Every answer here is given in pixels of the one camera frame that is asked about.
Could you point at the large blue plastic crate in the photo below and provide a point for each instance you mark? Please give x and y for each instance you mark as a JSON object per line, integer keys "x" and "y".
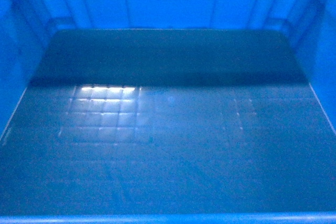
{"x": 167, "y": 111}

